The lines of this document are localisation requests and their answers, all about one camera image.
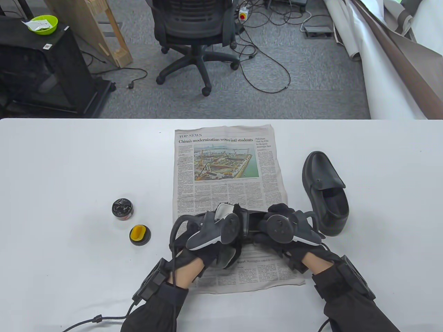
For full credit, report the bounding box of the white packet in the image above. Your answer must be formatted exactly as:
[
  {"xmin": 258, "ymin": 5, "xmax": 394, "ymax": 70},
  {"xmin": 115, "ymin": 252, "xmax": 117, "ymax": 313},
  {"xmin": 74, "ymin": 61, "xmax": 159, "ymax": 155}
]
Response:
[{"xmin": 21, "ymin": 19, "xmax": 51, "ymax": 31}]

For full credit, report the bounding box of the white and brown rolled sheet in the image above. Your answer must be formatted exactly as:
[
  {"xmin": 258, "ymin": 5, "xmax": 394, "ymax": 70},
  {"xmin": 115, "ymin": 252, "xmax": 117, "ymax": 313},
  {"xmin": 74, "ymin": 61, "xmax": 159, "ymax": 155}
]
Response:
[{"xmin": 324, "ymin": 0, "xmax": 443, "ymax": 120}]

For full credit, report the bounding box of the black wrist sensor module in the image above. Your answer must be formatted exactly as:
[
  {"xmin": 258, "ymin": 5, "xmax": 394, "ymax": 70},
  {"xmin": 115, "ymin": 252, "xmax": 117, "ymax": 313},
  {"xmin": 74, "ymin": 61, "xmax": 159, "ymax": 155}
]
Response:
[
  {"xmin": 337, "ymin": 256, "xmax": 377, "ymax": 301},
  {"xmin": 133, "ymin": 259, "xmax": 171, "ymax": 302}
]

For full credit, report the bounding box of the black right wrist sensor module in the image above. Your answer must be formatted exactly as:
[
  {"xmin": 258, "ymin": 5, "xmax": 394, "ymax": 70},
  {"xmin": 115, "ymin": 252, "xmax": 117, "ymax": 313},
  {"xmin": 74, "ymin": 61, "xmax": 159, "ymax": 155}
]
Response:
[{"xmin": 337, "ymin": 256, "xmax": 377, "ymax": 301}]

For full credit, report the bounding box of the white polishing cloth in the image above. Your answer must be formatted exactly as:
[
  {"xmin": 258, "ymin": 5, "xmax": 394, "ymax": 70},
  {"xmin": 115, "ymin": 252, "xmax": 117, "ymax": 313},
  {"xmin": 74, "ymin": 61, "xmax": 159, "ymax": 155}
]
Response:
[{"xmin": 214, "ymin": 202, "xmax": 248, "ymax": 269}]

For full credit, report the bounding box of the black cabinet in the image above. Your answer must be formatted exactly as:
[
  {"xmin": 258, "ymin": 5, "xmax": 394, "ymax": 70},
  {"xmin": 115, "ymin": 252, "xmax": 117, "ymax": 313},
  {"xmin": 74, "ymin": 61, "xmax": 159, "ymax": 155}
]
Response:
[{"xmin": 0, "ymin": 16, "xmax": 116, "ymax": 118}]

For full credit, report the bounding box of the long black floor cable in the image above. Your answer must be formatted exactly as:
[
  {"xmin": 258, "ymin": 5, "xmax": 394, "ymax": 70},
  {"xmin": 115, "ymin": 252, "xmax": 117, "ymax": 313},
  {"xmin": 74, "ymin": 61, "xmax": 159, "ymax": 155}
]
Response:
[{"xmin": 235, "ymin": 21, "xmax": 291, "ymax": 93}]

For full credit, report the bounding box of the printed newspaper sheet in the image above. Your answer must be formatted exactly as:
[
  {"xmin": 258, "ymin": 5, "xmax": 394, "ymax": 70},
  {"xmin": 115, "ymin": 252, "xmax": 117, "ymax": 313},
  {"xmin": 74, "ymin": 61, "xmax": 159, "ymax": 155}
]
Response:
[{"xmin": 172, "ymin": 124, "xmax": 306, "ymax": 295}]

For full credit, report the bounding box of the green plastic bowl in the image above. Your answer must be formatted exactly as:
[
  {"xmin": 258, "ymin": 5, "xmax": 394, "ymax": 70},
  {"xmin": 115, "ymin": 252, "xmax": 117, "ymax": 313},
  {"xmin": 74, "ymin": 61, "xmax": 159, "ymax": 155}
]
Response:
[{"xmin": 27, "ymin": 15, "xmax": 58, "ymax": 35}]

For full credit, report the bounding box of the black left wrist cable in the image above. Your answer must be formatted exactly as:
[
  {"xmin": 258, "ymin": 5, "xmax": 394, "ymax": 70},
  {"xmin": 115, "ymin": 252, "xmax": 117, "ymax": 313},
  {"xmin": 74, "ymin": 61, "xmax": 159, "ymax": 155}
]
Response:
[{"xmin": 61, "ymin": 300, "xmax": 137, "ymax": 332}]

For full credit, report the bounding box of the grey hand controller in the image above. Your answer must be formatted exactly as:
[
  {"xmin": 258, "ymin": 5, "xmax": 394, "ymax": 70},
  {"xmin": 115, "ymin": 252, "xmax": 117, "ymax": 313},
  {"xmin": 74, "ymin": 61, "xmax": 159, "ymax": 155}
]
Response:
[
  {"xmin": 170, "ymin": 212, "xmax": 239, "ymax": 256},
  {"xmin": 266, "ymin": 213, "xmax": 323, "ymax": 248}
]

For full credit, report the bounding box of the wooden frame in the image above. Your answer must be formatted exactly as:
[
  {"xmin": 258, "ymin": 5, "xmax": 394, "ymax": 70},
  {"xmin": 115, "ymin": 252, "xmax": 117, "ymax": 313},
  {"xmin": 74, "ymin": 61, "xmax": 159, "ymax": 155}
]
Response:
[{"xmin": 44, "ymin": 0, "xmax": 134, "ymax": 68}]

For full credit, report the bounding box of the black mesh office chair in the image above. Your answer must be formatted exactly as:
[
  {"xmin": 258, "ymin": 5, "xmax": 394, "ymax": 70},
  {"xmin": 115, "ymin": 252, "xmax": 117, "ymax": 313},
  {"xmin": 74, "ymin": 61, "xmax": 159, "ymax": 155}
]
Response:
[{"xmin": 145, "ymin": 0, "xmax": 240, "ymax": 96}]

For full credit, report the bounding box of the black leather shoe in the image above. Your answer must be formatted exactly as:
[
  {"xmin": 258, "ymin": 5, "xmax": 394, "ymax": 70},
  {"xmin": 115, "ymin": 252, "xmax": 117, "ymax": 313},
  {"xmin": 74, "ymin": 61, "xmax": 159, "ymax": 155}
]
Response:
[
  {"xmin": 239, "ymin": 209, "xmax": 274, "ymax": 247},
  {"xmin": 302, "ymin": 151, "xmax": 349, "ymax": 237}
]

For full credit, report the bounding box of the grey floor box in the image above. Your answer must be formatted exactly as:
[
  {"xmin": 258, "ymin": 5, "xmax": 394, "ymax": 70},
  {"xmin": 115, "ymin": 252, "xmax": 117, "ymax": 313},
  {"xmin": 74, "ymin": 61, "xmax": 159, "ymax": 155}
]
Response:
[{"xmin": 303, "ymin": 26, "xmax": 334, "ymax": 38}]

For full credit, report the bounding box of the black left wrist sensor module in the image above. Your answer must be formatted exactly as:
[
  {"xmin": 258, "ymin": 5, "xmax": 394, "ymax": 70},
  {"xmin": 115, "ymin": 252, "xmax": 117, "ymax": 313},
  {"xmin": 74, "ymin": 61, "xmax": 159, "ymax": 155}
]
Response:
[{"xmin": 133, "ymin": 259, "xmax": 171, "ymax": 302}]

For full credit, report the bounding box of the person's left forearm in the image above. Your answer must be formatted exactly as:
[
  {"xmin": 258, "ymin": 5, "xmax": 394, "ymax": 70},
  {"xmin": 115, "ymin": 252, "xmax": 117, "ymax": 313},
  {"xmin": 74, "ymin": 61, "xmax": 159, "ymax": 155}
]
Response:
[{"xmin": 120, "ymin": 258, "xmax": 206, "ymax": 332}]

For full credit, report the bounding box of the person's right forearm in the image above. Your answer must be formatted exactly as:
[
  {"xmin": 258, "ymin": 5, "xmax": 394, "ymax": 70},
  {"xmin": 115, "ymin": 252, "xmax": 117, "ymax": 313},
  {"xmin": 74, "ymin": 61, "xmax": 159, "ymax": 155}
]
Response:
[{"xmin": 303, "ymin": 254, "xmax": 400, "ymax": 332}]

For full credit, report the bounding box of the black cable with plug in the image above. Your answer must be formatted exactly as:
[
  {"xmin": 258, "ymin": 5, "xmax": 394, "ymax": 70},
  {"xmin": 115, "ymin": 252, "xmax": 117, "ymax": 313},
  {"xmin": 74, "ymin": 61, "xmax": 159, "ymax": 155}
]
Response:
[{"xmin": 91, "ymin": 68, "xmax": 148, "ymax": 90}]

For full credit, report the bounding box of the black round plastic lid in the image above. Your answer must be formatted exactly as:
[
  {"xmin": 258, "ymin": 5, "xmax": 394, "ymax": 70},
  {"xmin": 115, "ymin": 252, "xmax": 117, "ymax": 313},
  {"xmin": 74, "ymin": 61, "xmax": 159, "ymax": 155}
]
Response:
[{"xmin": 129, "ymin": 226, "xmax": 152, "ymax": 247}]

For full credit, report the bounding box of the black shoe polish tin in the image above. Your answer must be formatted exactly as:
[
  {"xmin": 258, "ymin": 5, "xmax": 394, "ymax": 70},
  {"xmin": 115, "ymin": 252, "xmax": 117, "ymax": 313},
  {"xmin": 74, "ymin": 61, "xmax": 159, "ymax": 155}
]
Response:
[{"xmin": 112, "ymin": 197, "xmax": 134, "ymax": 220}]

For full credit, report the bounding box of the person's left hand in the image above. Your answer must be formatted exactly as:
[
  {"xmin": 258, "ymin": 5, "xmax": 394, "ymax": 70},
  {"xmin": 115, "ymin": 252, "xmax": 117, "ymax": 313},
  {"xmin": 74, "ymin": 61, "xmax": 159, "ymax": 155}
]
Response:
[{"xmin": 171, "ymin": 213, "xmax": 244, "ymax": 280}]

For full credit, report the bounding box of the black device box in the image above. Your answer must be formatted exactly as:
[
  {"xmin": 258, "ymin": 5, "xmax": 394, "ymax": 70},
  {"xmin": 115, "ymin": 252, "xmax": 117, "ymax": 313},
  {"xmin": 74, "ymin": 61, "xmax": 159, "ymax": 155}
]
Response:
[{"xmin": 265, "ymin": 0, "xmax": 308, "ymax": 10}]

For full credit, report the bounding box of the person's right hand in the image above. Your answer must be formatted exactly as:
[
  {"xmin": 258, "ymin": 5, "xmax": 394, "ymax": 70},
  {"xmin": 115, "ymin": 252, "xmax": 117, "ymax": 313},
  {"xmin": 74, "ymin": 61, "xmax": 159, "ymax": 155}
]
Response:
[{"xmin": 254, "ymin": 203, "xmax": 343, "ymax": 274}]

